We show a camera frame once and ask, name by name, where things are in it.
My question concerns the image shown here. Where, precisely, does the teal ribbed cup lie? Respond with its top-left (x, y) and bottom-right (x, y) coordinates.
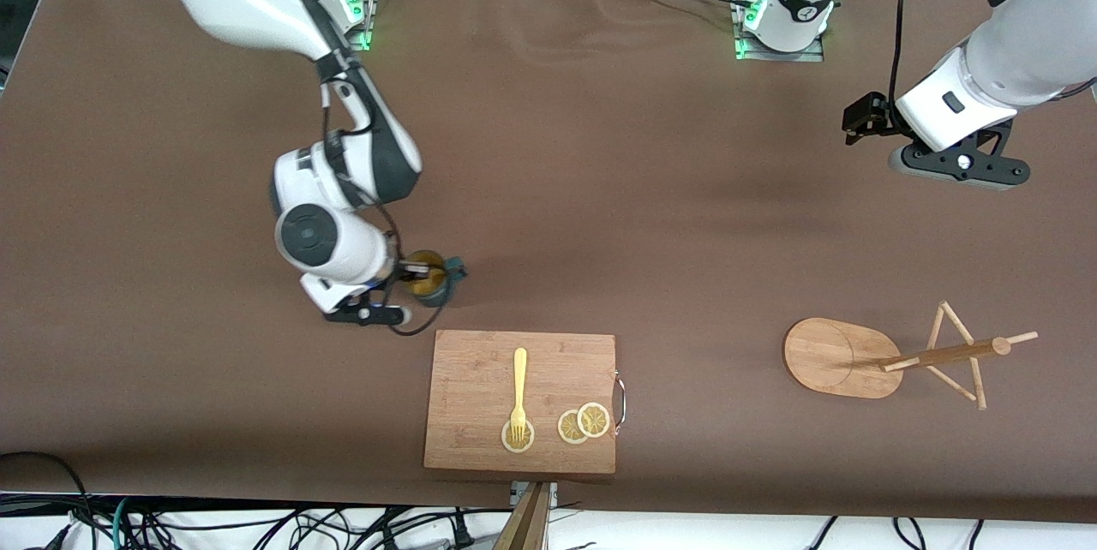
top-left (402, 249), bottom-right (470, 308)

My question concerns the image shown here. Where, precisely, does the wooden cup rack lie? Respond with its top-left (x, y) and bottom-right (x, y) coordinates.
top-left (783, 301), bottom-right (1040, 411)

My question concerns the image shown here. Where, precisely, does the bamboo cutting board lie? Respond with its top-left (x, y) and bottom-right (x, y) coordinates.
top-left (423, 329), bottom-right (627, 475)

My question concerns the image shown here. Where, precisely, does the yellow plastic fork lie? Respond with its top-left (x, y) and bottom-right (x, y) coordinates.
top-left (510, 348), bottom-right (529, 441)

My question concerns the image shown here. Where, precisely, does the brown table cover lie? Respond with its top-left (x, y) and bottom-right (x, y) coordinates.
top-left (0, 0), bottom-right (1097, 525)

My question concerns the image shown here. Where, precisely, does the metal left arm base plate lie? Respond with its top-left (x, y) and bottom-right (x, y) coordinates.
top-left (731, 0), bottom-right (826, 63)

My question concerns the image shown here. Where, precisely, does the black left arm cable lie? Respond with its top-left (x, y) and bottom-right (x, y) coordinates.
top-left (889, 0), bottom-right (928, 110)

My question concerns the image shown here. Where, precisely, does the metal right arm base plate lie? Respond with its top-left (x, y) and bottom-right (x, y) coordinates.
top-left (339, 0), bottom-right (375, 51)

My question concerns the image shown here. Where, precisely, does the small metal bracket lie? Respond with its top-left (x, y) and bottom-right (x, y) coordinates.
top-left (509, 481), bottom-right (560, 510)

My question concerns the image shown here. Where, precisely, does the black cable with plug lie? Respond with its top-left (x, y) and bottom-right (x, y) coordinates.
top-left (444, 507), bottom-right (477, 550)

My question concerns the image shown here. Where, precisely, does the wooden post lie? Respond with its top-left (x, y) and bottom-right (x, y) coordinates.
top-left (492, 481), bottom-right (551, 550)

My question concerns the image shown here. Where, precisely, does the thick black cable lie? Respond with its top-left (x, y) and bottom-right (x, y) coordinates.
top-left (0, 450), bottom-right (98, 550)

